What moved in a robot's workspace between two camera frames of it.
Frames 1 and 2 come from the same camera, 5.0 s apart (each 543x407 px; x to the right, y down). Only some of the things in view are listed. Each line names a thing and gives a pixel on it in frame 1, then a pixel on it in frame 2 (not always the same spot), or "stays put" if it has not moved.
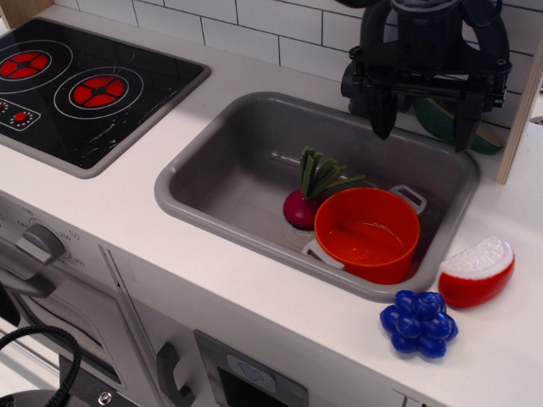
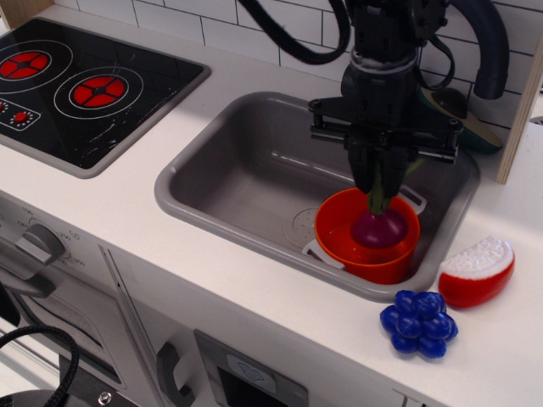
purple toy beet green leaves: x=319 y=176 to x=381 y=229
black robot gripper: x=455 y=46 to x=384 y=109
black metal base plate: x=89 y=390 stays put
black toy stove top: x=70 y=99 stays put
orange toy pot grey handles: x=371 y=233 stays put
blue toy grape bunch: x=417 y=323 stays put
